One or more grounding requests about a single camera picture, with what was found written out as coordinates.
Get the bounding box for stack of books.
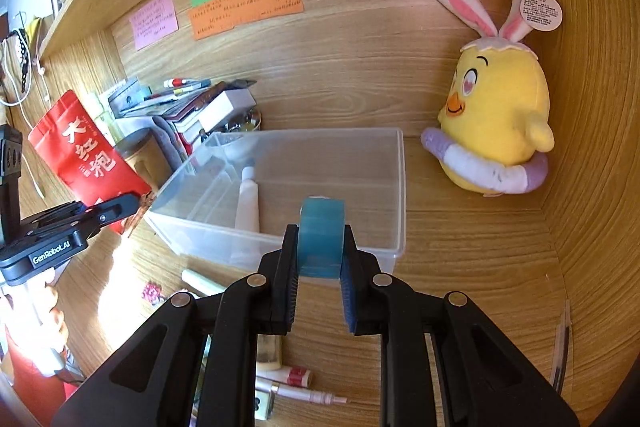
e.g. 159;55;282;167
107;79;236;158

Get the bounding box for yellow chick plush toy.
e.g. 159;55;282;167
420;0;564;198

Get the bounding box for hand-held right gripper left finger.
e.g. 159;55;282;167
52;223;301;427

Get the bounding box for red tea pouch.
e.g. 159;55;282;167
27;89;154;236

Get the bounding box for orange sticky note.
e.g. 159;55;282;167
189;0;306;41

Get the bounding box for clear plastic storage box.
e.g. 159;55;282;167
144;128;406;275

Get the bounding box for brown mug with wooden lid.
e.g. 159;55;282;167
112;128;173;192

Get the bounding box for blue tape roll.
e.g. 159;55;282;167
299;196;347;280

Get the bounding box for person's left hand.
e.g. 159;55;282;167
30;284;72;375

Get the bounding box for red garment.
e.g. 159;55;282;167
0;322;85;414

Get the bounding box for white and green stick tube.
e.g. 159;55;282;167
181;268;227;299

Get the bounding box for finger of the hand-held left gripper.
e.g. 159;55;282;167
75;192;142;239

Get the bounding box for red and white carton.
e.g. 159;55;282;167
172;117;207;158

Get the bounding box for red and white lip balm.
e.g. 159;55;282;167
256;364;315;389

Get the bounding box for small white box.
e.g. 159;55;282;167
198;88;257;132

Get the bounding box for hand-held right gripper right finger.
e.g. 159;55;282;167
340;223;581;427

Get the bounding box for pink sticky note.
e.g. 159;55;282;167
129;0;180;52

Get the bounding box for white cable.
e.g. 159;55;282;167
0;12;51;108

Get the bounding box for white clear pen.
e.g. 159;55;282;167
549;321;567;392

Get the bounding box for pink and white pen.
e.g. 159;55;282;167
255;377;351;406

